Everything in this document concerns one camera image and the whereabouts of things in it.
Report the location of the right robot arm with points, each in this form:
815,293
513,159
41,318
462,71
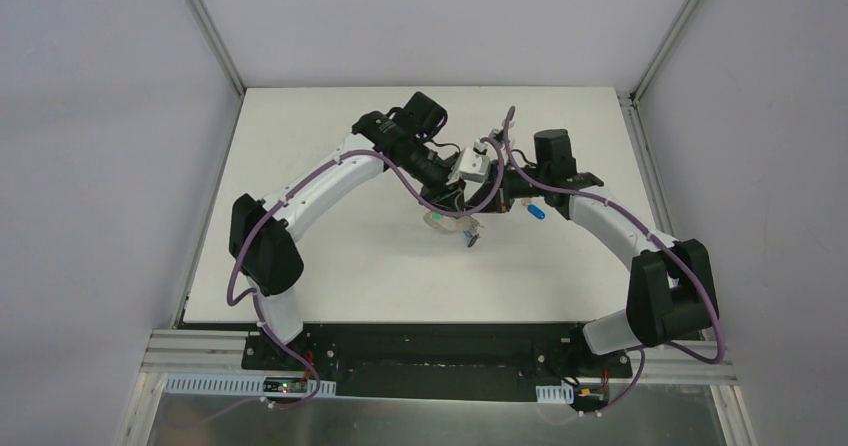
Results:
671,290

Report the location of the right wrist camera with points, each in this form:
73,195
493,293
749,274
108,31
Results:
497,135

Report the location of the blue tagged key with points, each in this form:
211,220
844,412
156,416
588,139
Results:
533,209

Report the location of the keyring with keys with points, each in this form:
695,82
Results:
467,227

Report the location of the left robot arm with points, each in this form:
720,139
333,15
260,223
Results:
264,233

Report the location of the aluminium frame rail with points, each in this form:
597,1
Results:
174,350

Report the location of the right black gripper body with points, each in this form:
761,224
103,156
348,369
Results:
499,198

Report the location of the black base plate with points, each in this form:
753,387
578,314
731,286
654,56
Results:
443,361

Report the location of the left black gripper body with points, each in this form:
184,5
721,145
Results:
436,191

